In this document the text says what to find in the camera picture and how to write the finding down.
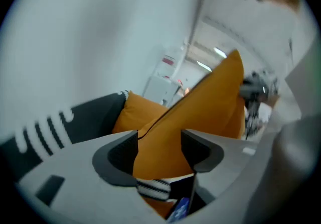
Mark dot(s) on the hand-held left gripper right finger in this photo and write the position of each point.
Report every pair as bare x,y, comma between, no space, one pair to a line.
225,157

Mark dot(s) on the orange cushion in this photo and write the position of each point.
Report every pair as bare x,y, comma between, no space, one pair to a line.
135,115
195,107

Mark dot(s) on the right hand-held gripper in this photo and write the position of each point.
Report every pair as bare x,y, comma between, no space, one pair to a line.
258,86

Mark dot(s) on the person's right forearm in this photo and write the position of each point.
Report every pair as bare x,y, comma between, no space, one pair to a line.
270,101

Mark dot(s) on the ceiling light strip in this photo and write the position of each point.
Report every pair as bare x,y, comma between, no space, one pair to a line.
220,52
204,66

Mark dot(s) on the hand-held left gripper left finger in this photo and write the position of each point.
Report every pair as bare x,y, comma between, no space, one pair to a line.
80,167

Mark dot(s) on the black white patterned sofa cover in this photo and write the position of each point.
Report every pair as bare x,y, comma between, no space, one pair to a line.
95,115

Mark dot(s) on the plastic-wrapped white appliance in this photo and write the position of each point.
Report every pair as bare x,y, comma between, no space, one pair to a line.
169,63

